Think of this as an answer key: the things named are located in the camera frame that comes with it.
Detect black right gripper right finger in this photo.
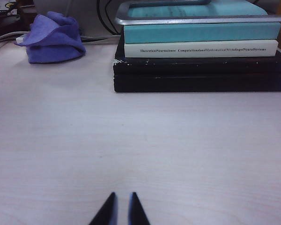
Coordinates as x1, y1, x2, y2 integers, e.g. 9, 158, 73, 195
128, 192, 152, 225

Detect teal book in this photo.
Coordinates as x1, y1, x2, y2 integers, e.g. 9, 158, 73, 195
123, 1, 281, 44

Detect black monitor cable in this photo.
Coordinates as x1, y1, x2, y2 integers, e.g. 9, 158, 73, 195
96, 0, 119, 35
102, 4, 122, 34

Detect silver partition panel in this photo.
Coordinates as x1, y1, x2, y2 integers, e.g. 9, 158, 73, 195
32, 0, 123, 39

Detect white adapter cable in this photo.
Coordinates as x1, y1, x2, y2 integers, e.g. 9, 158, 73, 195
0, 32, 26, 45

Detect black flat box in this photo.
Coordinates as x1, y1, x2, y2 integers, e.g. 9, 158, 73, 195
112, 35, 281, 77
112, 73, 281, 93

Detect silver monitor stand base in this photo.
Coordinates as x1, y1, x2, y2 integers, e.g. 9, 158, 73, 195
114, 0, 281, 25

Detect grey white monitor cable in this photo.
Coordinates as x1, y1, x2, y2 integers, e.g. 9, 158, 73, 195
80, 35, 119, 44

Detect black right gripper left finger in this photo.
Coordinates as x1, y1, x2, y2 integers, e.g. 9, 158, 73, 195
88, 192, 118, 225

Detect purple-blue microfibre rag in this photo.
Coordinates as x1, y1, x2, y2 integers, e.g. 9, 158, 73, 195
13, 11, 87, 64

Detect white neuroscience book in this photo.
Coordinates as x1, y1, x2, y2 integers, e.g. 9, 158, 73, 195
124, 39, 280, 58

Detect black computer mouse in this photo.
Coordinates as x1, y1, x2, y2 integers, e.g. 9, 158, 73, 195
0, 14, 23, 26

